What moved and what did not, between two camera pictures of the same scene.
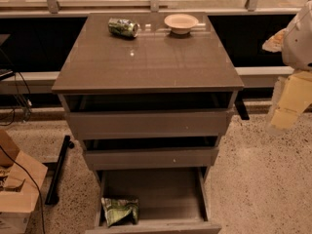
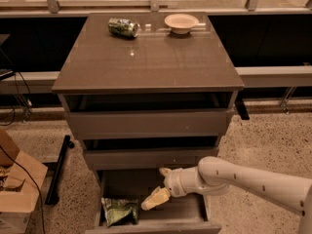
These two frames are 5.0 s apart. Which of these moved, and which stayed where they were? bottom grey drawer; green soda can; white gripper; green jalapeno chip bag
Moved: white gripper
Stayed: green jalapeno chip bag; green soda can; bottom grey drawer
